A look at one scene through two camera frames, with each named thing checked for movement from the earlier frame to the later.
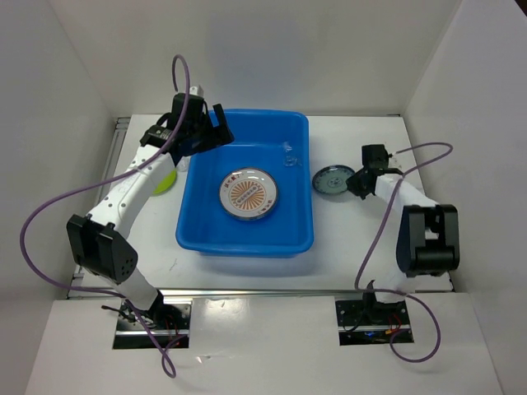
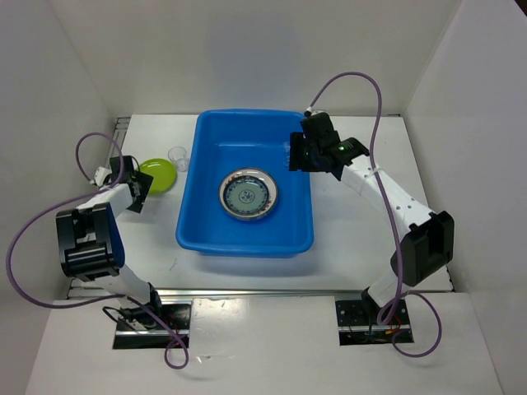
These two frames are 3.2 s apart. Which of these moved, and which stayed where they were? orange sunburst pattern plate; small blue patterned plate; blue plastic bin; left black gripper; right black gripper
Moved: right black gripper; left black gripper; small blue patterned plate
Stayed: orange sunburst pattern plate; blue plastic bin
